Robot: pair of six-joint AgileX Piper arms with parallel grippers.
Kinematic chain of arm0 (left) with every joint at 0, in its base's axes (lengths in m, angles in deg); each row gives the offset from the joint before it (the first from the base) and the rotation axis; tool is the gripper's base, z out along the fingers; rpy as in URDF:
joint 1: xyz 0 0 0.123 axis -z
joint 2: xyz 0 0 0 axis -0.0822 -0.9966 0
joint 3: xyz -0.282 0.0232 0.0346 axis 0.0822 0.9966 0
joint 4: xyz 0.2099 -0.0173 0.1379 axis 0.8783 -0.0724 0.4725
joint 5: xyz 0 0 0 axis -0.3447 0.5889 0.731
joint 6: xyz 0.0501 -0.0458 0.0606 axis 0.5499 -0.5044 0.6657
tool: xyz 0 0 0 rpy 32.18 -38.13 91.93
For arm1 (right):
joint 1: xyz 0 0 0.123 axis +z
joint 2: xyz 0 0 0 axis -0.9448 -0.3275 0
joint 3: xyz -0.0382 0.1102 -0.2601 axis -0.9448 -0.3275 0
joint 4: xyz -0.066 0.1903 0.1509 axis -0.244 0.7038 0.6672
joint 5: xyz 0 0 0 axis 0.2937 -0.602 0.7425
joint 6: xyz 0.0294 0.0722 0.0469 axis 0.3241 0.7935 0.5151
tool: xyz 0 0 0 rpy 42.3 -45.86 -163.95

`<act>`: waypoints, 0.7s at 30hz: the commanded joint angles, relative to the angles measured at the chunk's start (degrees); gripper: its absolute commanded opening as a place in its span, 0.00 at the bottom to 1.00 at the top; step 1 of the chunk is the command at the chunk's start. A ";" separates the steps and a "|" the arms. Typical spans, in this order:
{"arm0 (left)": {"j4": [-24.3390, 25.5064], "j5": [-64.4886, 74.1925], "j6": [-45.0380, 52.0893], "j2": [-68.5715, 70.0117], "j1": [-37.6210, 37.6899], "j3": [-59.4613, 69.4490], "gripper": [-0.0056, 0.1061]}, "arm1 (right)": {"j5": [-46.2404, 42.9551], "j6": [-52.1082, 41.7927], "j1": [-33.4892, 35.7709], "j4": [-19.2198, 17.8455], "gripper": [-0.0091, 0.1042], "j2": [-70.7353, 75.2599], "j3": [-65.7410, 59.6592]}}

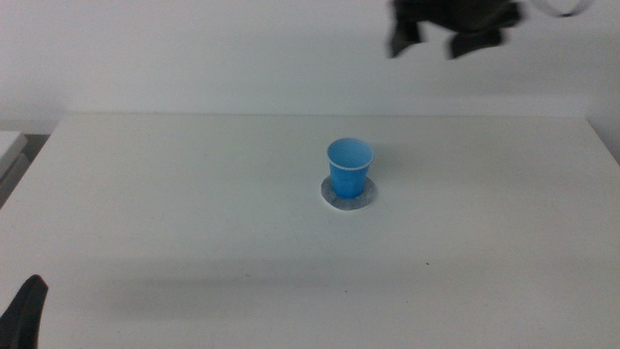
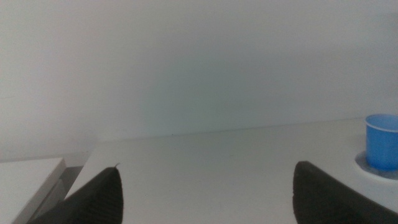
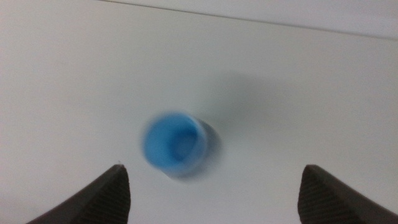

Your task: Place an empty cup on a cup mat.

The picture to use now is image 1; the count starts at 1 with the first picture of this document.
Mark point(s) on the round grey cup mat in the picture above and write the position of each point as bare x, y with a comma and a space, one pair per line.
369, 196

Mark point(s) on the blue plastic cup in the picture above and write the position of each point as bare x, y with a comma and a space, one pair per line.
347, 180

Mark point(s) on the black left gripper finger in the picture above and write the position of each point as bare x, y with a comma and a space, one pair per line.
24, 315

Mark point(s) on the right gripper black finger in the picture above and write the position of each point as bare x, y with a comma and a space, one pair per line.
472, 42
403, 39

